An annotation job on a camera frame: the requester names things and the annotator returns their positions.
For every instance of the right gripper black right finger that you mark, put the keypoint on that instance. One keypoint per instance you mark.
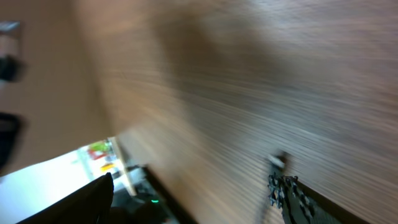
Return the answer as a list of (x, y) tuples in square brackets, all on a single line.
[(302, 205)]

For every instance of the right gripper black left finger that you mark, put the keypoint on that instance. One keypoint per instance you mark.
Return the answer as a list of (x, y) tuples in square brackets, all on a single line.
[(90, 204)]

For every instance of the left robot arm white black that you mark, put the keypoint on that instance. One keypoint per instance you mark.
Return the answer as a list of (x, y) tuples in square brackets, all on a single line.
[(12, 124)]

